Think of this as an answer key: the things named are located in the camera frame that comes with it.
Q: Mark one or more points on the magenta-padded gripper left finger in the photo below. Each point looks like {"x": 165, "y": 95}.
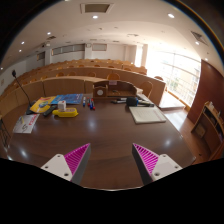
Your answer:
{"x": 78, "y": 159}

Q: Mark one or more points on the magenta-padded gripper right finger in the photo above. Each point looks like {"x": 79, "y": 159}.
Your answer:
{"x": 146, "y": 160}

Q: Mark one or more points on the white paper pad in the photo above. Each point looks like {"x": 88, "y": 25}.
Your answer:
{"x": 146, "y": 115}

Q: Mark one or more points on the red marker pen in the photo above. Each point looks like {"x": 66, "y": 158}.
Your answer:
{"x": 89, "y": 102}
{"x": 93, "y": 105}

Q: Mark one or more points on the black remote control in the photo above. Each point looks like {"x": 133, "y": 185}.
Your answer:
{"x": 50, "y": 110}

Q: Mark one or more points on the blue marker pen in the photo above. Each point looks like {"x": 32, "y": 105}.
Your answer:
{"x": 91, "y": 104}
{"x": 84, "y": 101}

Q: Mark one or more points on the black handheld microphone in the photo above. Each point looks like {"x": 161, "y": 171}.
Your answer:
{"x": 132, "y": 101}

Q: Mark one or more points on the blue booklet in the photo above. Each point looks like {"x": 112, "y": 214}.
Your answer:
{"x": 68, "y": 98}

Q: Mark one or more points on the grey flat device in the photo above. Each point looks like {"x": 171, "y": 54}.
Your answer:
{"x": 143, "y": 98}

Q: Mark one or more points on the white printed paper sheet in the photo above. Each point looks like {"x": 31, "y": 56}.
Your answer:
{"x": 25, "y": 124}

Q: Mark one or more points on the black pens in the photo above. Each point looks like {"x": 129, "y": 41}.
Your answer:
{"x": 118, "y": 101}

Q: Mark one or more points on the yellow book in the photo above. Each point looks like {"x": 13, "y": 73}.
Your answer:
{"x": 38, "y": 106}

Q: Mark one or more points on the wooden shelf unit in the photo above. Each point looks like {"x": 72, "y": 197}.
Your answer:
{"x": 208, "y": 128}

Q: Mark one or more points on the wooden lecture bench rows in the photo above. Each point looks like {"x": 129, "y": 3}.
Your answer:
{"x": 63, "y": 86}

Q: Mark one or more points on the wooden desk organizer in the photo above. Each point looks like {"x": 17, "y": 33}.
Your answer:
{"x": 115, "y": 90}

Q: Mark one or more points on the wooden chairs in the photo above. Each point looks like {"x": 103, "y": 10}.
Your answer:
{"x": 113, "y": 76}

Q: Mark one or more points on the black gooseneck microphone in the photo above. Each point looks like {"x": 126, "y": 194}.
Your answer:
{"x": 14, "y": 74}

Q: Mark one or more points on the small dark ceiling vent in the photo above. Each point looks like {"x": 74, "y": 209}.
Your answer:
{"x": 199, "y": 37}

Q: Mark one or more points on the round ceiling lights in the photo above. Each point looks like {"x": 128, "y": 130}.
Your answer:
{"x": 95, "y": 16}

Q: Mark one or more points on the large square ceiling vent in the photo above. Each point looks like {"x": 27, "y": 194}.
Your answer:
{"x": 96, "y": 8}

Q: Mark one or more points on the black metal frame stand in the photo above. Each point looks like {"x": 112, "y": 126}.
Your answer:
{"x": 4, "y": 133}

